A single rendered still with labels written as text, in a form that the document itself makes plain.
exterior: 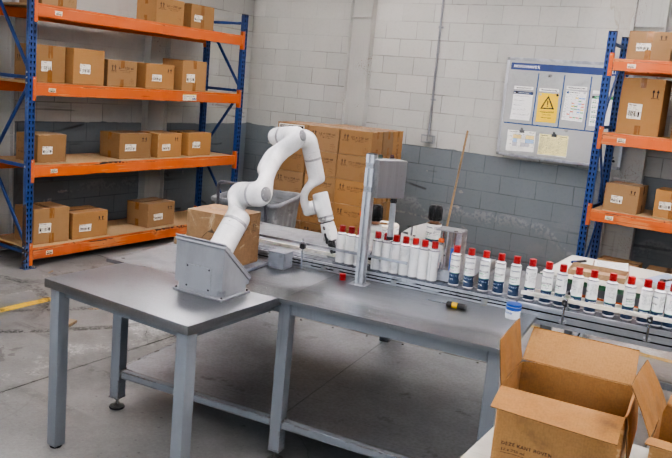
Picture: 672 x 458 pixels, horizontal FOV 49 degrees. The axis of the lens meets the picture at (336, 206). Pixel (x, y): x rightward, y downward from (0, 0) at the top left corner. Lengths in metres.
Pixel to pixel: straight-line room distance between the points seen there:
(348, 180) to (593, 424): 5.55
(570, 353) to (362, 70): 6.83
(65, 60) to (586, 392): 5.70
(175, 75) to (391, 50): 2.53
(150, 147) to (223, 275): 4.58
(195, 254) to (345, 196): 4.16
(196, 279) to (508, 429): 1.68
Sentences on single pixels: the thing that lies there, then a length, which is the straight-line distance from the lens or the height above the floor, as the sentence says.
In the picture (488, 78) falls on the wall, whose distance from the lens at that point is 8.31.
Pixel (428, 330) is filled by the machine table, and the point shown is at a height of 0.83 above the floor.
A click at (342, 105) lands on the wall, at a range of 9.03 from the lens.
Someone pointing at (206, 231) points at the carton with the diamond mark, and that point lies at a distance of 3.86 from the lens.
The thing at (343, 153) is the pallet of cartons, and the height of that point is 1.15.
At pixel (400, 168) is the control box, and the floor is 1.44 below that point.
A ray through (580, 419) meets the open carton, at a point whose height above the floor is 1.02.
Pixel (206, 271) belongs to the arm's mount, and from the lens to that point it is 3.35.
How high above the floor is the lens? 1.82
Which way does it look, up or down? 9 degrees down
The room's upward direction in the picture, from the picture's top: 5 degrees clockwise
